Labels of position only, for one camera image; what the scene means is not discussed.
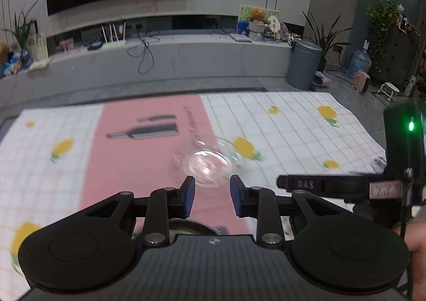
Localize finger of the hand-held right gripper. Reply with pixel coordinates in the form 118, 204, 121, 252
277, 173, 371, 203

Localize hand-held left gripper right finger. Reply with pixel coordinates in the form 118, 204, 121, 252
230, 175, 347, 245

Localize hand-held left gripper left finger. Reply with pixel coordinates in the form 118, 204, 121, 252
80, 175, 196, 245

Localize small clear glass plate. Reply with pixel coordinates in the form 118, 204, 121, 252
170, 136, 244, 188

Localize person's right hand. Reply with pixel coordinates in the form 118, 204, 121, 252
392, 217, 426, 252

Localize green ceramic bowl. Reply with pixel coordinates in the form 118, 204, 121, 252
168, 219, 227, 236

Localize small white stool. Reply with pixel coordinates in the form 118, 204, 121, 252
379, 82, 400, 102

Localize lemon print checked tablecloth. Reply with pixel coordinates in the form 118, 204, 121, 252
0, 91, 389, 288

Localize pink space heater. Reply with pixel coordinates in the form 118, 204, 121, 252
352, 70, 372, 93

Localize dark cabinet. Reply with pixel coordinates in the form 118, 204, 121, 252
375, 25, 424, 99

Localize blue water jug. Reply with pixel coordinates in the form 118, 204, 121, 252
346, 50, 373, 81

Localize grey round trash can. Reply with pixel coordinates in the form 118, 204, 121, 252
287, 41, 323, 90

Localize bushy green plant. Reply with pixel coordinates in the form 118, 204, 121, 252
364, 1, 420, 72

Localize long-leaf potted plant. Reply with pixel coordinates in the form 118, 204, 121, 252
301, 10, 353, 73

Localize white pot under teddy bear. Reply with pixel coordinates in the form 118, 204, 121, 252
249, 21, 265, 41

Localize round white paper fan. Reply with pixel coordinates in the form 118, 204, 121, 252
268, 15, 280, 37

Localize white router with antennas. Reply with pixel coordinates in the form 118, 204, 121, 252
100, 22, 128, 49

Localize brown teddy bear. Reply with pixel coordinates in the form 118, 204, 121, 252
249, 7, 269, 24

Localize green picture card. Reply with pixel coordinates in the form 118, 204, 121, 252
238, 5, 280, 37

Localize pale paper sheet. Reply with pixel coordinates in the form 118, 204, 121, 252
28, 58, 54, 71

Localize white patterned vase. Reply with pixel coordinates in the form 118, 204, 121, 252
28, 33, 48, 61

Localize snack bags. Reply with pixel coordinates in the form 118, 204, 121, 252
2, 55, 26, 76

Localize grass plant in blue vase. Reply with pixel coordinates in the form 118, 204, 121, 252
2, 0, 41, 66

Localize black cable on cabinet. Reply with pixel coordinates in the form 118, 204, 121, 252
126, 30, 161, 75

